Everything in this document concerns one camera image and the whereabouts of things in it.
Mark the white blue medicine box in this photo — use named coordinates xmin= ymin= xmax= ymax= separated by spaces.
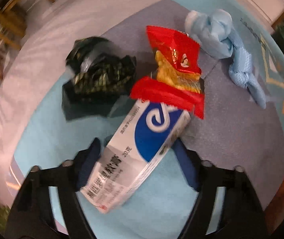
xmin=81 ymin=100 xmax=191 ymax=214

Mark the red yellow snack wrapper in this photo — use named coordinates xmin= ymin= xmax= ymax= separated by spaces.
xmin=130 ymin=25 xmax=205 ymax=119

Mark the light blue patterned rug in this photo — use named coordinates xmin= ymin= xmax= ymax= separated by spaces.
xmin=5 ymin=0 xmax=284 ymax=239

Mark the crumpled black green wrapper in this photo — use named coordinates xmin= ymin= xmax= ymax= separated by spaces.
xmin=62 ymin=36 xmax=137 ymax=121

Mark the light blue knotted cloth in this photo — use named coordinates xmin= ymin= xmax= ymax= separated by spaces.
xmin=185 ymin=9 xmax=266 ymax=109

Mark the wooden dining chair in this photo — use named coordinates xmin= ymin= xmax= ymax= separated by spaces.
xmin=0 ymin=0 xmax=56 ymax=55

